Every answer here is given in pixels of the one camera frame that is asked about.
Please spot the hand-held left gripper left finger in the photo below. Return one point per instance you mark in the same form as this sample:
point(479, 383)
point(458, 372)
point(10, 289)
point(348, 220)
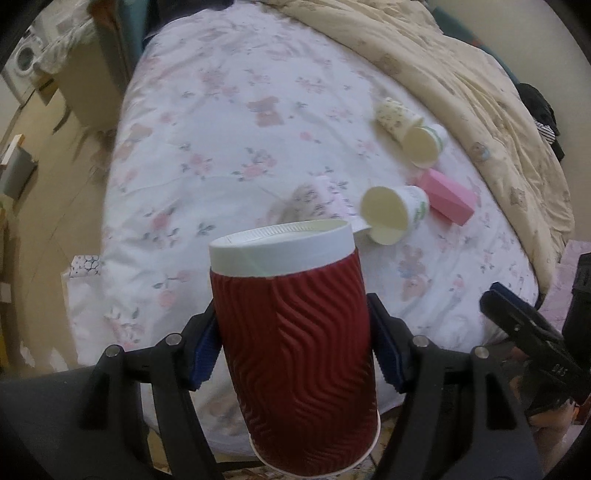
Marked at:
point(205, 350)

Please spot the white washing machine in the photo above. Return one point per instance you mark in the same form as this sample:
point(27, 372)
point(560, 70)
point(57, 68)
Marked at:
point(23, 60)

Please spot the red ripple cup white lid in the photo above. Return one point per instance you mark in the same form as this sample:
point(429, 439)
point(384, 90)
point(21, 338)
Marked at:
point(295, 350)

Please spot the pink box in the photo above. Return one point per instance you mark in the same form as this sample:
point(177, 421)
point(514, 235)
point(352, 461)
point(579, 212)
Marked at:
point(448, 196)

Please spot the beige cabinet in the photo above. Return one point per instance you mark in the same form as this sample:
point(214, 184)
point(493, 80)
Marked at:
point(90, 78)

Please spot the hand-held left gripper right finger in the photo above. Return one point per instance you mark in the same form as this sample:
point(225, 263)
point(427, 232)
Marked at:
point(390, 355)

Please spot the floral patterned paper cup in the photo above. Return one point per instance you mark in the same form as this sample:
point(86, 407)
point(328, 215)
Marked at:
point(396, 116)

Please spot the pink patterned cloth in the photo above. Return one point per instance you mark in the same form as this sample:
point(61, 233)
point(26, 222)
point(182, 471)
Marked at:
point(565, 272)

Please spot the dark clothing pile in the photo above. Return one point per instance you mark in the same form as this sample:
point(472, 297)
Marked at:
point(540, 115)

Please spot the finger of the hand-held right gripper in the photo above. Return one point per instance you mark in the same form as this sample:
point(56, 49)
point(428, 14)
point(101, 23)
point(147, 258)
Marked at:
point(521, 323)

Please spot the cream bear print quilt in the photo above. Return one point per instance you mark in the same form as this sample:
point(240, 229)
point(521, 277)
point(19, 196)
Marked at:
point(485, 92)

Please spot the white paper cup green print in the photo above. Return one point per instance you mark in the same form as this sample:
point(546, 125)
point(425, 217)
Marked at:
point(397, 210)
point(427, 143)

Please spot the pink floral paper cup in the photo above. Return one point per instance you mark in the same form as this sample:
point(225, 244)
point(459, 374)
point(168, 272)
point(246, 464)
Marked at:
point(314, 198)

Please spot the white floral bed sheet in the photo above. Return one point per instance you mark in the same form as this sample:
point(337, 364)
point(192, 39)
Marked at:
point(221, 115)

